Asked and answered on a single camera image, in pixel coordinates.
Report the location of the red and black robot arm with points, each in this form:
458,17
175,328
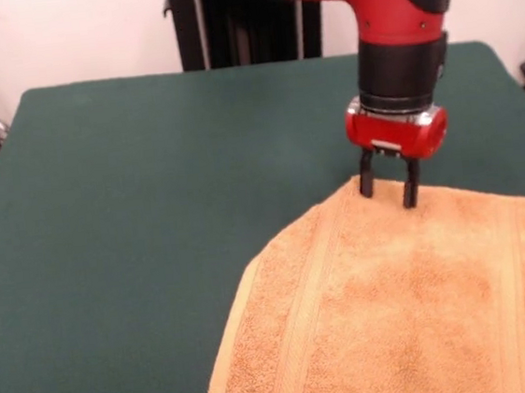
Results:
388,5

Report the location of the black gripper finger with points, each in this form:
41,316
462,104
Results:
411,185
366,174

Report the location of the tan terry towel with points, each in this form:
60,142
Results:
395,295

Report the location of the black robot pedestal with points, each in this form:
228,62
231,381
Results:
234,21

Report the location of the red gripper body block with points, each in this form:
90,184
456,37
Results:
397,133

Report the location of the dark green table cloth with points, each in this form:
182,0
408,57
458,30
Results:
126,196

